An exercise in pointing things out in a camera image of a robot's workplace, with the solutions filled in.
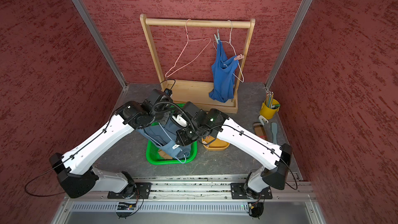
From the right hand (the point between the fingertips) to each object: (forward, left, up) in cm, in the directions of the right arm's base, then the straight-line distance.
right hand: (179, 146), depth 65 cm
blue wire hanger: (+6, +14, -6) cm, 16 cm away
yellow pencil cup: (+31, -54, -17) cm, 64 cm away
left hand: (+15, +9, +2) cm, 18 cm away
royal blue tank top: (+42, -23, +5) cm, 48 cm away
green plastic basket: (+1, +16, -18) cm, 24 cm away
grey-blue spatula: (+18, -55, -24) cm, 63 cm away
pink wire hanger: (+63, 0, +10) cm, 64 cm away
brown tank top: (+1, +10, -16) cm, 19 cm away
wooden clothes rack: (+51, -8, -24) cm, 57 cm away
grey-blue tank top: (+5, +7, 0) cm, 9 cm away
